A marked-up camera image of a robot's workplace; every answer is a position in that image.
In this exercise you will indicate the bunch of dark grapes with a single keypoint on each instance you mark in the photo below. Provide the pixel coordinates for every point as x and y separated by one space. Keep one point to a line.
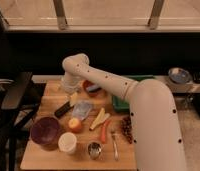
126 128

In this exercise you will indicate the small metal cup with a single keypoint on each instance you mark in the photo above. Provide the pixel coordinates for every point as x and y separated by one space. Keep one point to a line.
94 150

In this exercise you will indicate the blue sponge in bowl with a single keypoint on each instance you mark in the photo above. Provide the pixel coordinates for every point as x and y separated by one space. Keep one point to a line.
93 88

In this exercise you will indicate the orange apple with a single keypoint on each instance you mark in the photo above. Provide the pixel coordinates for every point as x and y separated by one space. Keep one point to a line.
75 125

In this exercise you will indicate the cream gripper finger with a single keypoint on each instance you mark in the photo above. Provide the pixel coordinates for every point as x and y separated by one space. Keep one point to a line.
73 99

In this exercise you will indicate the green plastic tray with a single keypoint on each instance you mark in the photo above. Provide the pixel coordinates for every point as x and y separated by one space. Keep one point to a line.
120 105

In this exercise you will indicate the metal bowl on ledge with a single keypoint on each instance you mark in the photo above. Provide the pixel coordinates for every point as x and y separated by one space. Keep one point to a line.
179 75

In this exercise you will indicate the dark chair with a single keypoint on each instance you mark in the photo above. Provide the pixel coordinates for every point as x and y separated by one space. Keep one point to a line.
19 101

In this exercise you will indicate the white cup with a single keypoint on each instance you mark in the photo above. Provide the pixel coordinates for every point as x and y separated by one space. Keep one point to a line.
67 143

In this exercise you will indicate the black eraser block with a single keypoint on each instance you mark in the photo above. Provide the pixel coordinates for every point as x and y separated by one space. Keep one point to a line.
62 110

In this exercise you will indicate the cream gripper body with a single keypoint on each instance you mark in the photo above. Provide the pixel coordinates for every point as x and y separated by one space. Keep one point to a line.
70 86

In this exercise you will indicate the yellow banana piece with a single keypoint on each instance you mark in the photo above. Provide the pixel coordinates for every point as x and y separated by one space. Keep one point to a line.
101 118

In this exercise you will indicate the dark object on ledge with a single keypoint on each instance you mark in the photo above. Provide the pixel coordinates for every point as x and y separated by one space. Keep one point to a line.
196 77

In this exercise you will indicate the blue-grey cloth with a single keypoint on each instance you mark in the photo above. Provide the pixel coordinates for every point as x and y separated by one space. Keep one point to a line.
81 109

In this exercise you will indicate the purple bowl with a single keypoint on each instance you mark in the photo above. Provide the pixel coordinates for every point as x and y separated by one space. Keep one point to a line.
45 130

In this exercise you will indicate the orange carrot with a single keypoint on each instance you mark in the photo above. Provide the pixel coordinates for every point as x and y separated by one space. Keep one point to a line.
104 131

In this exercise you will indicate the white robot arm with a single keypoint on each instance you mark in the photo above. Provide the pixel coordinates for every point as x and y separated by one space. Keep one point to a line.
156 130

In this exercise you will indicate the red bowl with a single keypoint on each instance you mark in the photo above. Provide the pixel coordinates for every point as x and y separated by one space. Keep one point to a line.
87 83

